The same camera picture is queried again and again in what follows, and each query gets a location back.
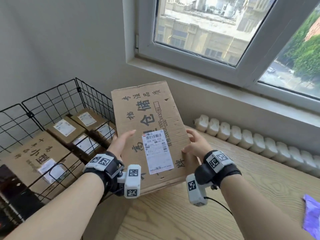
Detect person's left hand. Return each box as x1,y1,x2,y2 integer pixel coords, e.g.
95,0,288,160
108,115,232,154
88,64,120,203
107,130,137,160

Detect person's right hand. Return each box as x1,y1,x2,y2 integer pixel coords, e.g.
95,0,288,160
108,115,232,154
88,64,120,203
182,128,213,163

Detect cardboard box red-marked label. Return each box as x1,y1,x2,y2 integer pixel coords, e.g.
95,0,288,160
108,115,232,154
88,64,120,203
111,81,200,197

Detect large taped box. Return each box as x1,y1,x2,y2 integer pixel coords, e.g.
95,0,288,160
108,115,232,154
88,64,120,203
0,131,72,198

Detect cardboard box black print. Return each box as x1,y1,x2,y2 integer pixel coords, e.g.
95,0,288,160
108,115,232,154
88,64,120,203
30,152,87,202

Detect black wire cart basket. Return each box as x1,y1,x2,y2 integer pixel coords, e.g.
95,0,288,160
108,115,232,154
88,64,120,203
0,77,117,240

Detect purple mailer with label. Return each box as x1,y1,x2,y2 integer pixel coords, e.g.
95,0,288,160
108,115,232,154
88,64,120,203
302,194,320,240

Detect person's left forearm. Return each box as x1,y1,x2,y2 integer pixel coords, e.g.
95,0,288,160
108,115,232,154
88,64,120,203
5,172,105,240

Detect person's right forearm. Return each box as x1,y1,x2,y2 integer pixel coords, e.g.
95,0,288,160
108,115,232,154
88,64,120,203
220,172,309,240

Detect white radiator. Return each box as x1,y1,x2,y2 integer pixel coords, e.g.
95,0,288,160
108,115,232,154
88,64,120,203
194,114,320,178

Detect wooden table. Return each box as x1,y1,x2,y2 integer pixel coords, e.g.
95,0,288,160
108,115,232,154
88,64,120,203
114,125,320,240

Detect black wrist strap white markers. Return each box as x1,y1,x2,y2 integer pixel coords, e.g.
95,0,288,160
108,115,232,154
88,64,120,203
194,150,242,189
82,151,125,195

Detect white wrist camera with markers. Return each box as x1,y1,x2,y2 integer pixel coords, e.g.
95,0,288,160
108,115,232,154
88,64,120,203
185,173,213,207
117,164,142,199

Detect thin black camera cable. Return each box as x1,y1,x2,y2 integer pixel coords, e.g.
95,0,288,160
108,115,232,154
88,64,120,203
204,196,233,215

